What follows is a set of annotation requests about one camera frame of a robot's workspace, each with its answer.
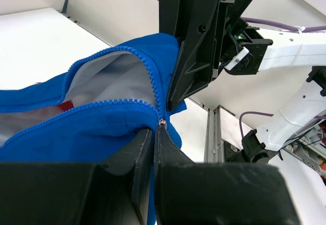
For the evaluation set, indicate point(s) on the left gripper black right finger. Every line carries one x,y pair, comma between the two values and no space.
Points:
216,193

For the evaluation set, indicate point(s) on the blue white red jacket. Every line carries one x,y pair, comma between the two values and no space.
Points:
96,108

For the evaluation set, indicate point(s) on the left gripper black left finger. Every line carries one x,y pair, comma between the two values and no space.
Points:
115,191

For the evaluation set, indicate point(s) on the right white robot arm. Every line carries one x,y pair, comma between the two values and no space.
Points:
268,90

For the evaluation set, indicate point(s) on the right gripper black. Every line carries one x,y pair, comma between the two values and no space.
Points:
239,50

